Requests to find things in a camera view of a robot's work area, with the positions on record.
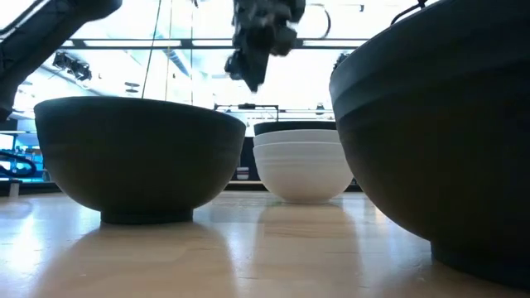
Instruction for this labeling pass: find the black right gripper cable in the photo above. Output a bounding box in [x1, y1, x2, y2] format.
[390, 0, 430, 25]

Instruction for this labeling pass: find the dark bowl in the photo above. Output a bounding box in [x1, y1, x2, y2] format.
[33, 96, 248, 226]
[329, 0, 530, 291]
[253, 120, 338, 137]

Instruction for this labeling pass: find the blue cable loop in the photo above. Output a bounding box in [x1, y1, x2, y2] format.
[0, 150, 38, 178]

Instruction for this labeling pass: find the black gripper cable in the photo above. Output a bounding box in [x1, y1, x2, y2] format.
[306, 2, 333, 41]
[390, 0, 430, 25]

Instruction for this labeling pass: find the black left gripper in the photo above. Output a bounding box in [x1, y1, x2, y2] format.
[224, 0, 307, 93]

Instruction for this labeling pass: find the white bowl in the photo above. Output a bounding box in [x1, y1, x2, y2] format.
[253, 128, 342, 147]
[253, 142, 354, 204]

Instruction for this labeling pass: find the dark plant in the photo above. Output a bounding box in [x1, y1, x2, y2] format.
[332, 51, 351, 72]

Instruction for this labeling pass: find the black ceiling spotlight cluster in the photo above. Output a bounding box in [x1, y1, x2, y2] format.
[51, 50, 94, 82]

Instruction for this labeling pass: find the black background table rig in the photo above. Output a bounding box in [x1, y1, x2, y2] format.
[214, 103, 335, 125]

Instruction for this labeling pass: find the black overhead frame beam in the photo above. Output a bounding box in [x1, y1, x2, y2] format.
[61, 37, 370, 50]

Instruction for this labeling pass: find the thin dark hanging cable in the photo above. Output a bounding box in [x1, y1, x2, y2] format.
[140, 0, 163, 99]

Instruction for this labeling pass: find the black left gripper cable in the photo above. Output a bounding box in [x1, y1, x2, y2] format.
[306, 2, 333, 41]

